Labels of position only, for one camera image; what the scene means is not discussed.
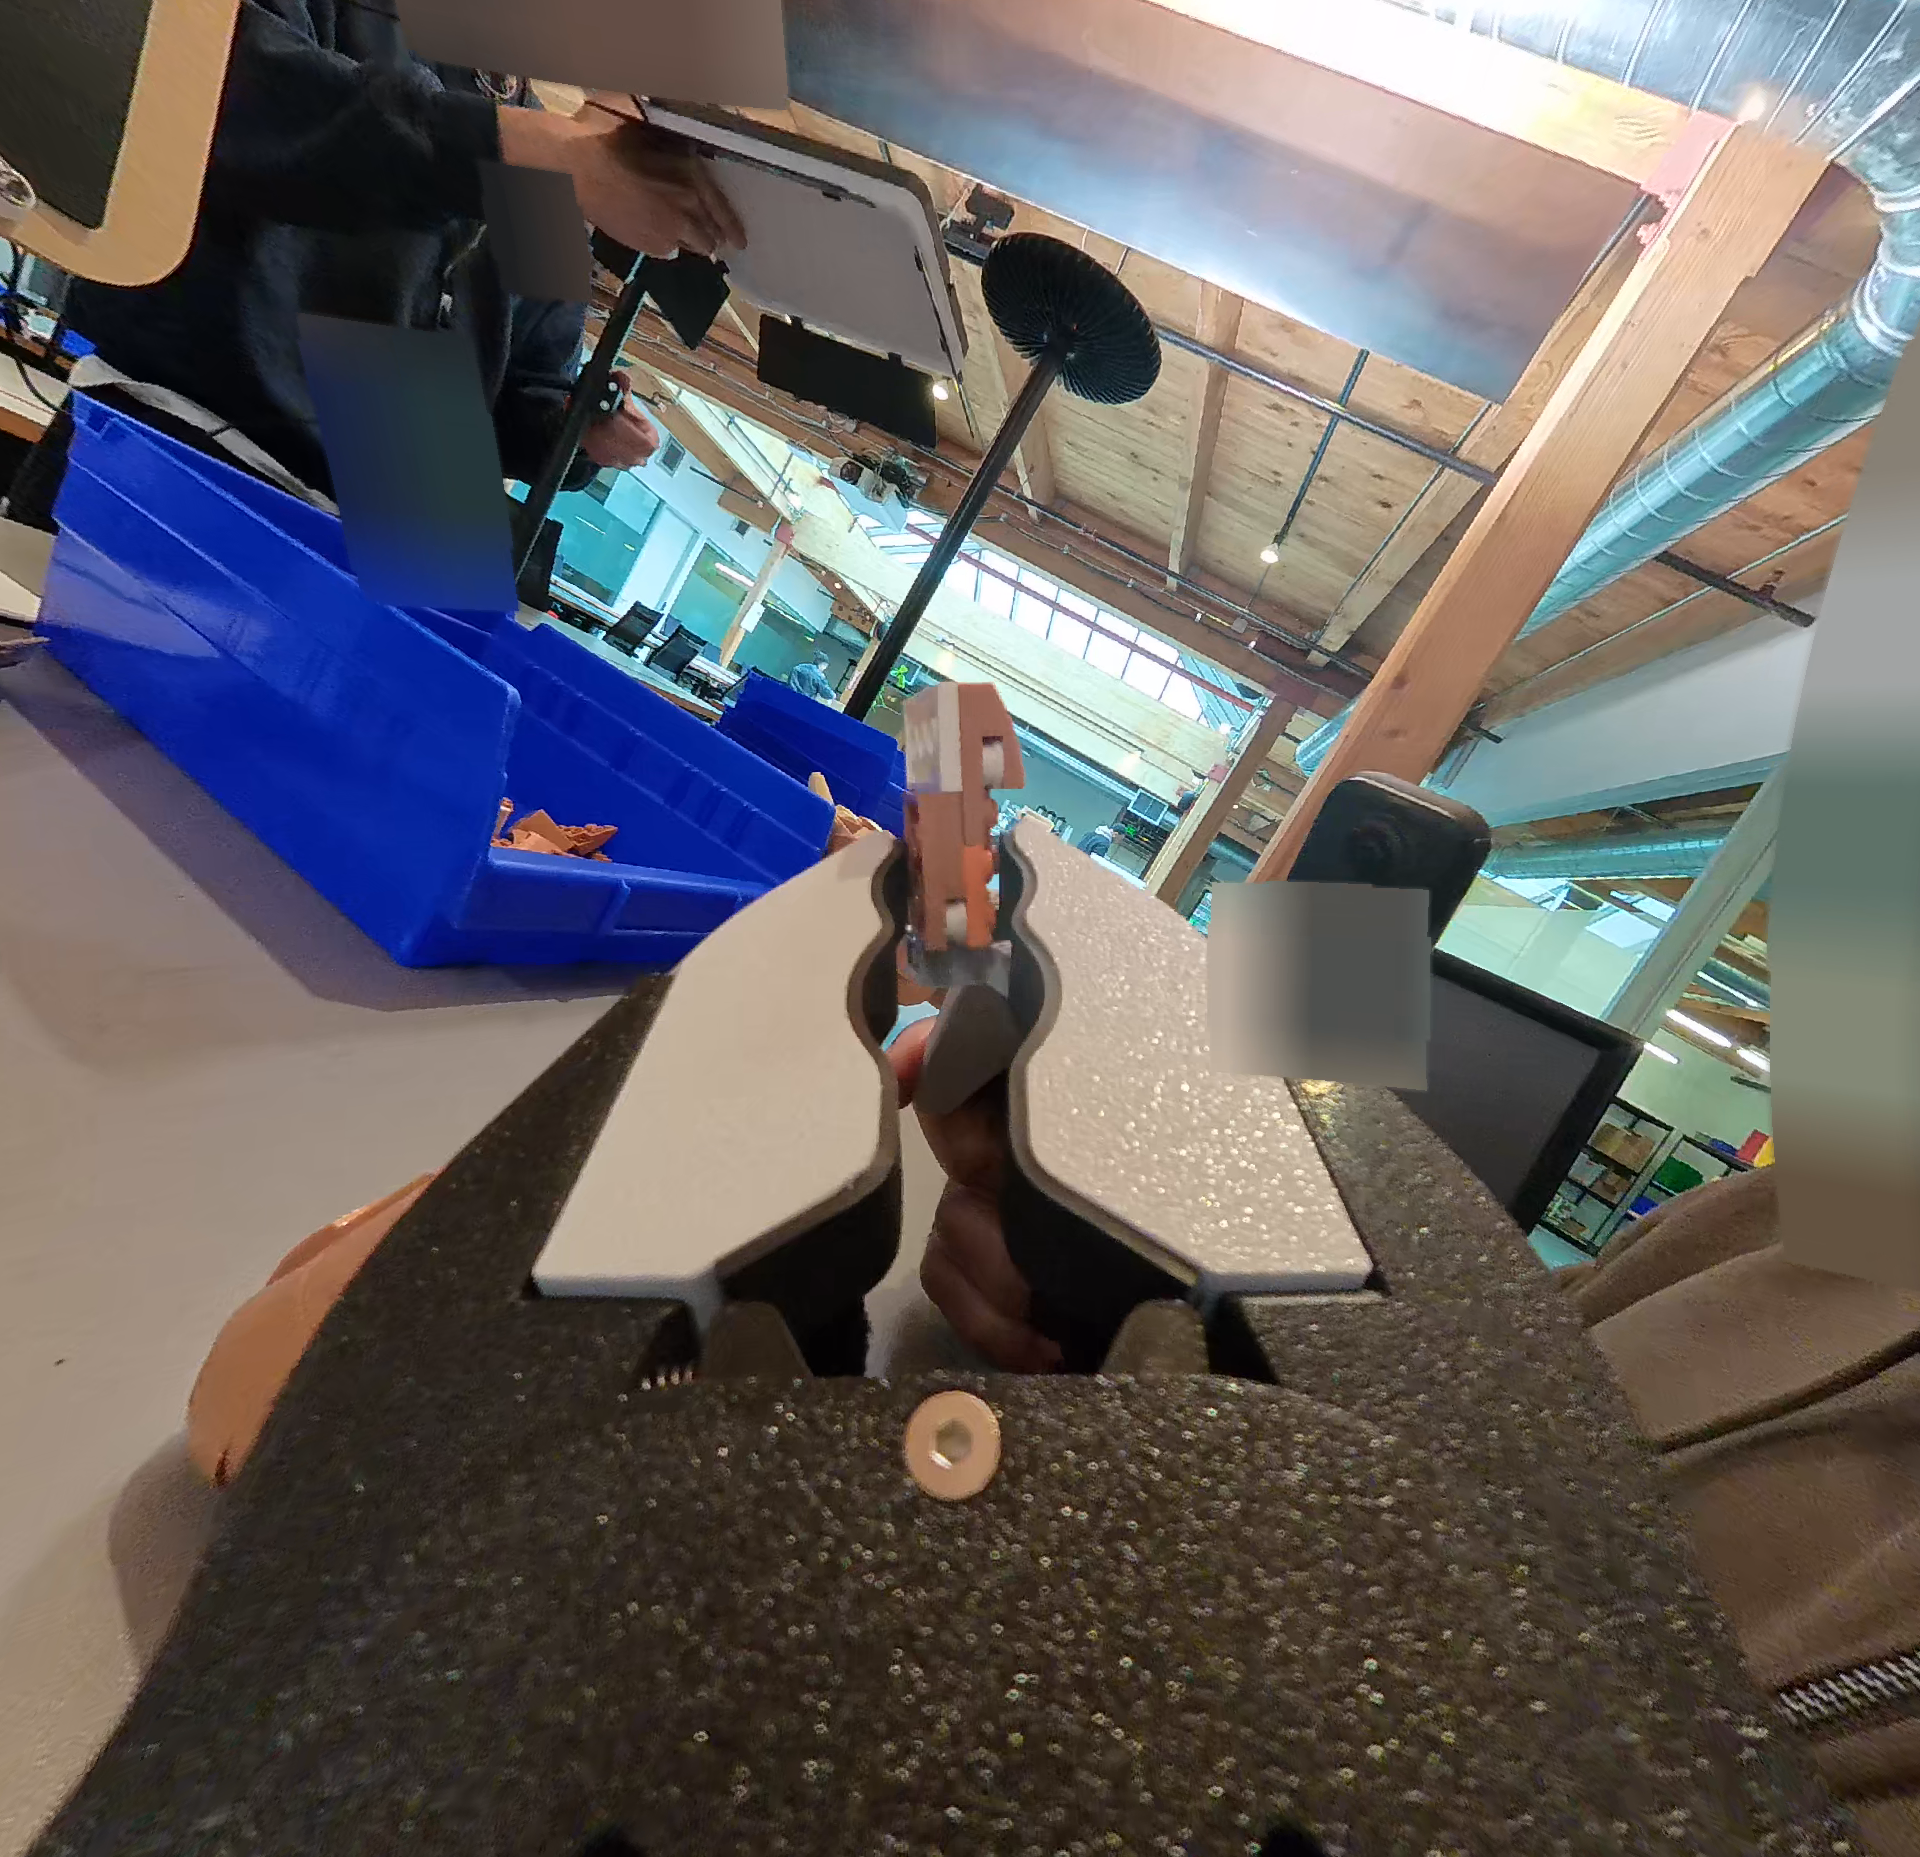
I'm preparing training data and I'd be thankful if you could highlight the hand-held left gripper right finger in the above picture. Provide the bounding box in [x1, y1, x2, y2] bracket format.
[999, 818, 1375, 1374]

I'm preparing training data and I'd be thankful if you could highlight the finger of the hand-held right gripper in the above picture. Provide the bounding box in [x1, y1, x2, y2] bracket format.
[910, 973, 1023, 1118]

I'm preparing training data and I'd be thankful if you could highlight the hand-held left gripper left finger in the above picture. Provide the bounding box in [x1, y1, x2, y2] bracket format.
[534, 829, 908, 1374]

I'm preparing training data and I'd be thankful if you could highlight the brown brick assembly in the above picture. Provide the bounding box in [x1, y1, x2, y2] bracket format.
[897, 679, 1027, 995]

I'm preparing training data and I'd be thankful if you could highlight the blue plastic bin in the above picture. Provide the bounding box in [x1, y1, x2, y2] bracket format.
[36, 389, 847, 978]

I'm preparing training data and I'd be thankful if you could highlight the black monitor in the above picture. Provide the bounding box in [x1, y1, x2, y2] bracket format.
[1404, 950, 1648, 1238]

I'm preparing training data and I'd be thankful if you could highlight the stack of blue bins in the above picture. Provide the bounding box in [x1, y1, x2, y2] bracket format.
[715, 670, 910, 833]

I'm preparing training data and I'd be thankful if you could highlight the pile of brown bricks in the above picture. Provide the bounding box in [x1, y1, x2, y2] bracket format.
[486, 800, 626, 863]

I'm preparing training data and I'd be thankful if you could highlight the colourful storage shelf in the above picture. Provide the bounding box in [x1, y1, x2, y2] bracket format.
[1555, 1088, 1778, 1250]

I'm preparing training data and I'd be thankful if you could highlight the black pole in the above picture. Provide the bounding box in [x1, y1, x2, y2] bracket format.
[834, 352, 1057, 725]

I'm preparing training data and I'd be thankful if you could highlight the black ceiling lamp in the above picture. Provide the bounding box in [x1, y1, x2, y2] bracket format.
[979, 229, 1165, 413]

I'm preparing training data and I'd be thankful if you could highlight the grey tablet device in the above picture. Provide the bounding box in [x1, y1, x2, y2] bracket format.
[639, 97, 968, 389]

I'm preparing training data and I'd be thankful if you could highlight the wood-framed black screen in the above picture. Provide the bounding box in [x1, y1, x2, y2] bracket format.
[1, 0, 246, 290]

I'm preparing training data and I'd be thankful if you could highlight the wooden post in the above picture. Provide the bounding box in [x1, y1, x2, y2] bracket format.
[1254, 118, 1837, 887]

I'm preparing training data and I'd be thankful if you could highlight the silver ceiling duct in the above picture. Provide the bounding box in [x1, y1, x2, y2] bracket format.
[1508, 164, 1920, 651]

